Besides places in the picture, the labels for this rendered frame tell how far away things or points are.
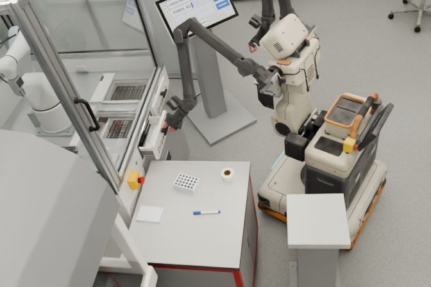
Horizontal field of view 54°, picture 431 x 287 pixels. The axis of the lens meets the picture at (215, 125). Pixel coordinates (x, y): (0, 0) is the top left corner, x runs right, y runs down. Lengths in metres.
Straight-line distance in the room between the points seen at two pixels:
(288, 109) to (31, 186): 1.53
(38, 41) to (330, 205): 1.48
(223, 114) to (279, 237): 1.25
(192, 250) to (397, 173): 1.75
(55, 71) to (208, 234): 1.04
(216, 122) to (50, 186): 2.46
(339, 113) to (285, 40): 0.52
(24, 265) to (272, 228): 2.04
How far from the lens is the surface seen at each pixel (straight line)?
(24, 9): 1.58
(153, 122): 2.57
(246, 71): 2.14
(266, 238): 2.96
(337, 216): 2.15
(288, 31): 2.19
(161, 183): 2.37
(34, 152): 1.37
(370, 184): 2.88
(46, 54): 1.64
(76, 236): 1.35
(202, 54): 3.26
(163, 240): 2.17
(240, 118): 3.63
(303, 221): 2.13
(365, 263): 2.91
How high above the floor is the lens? 2.57
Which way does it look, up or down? 45 degrees down
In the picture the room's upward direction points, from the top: 12 degrees counter-clockwise
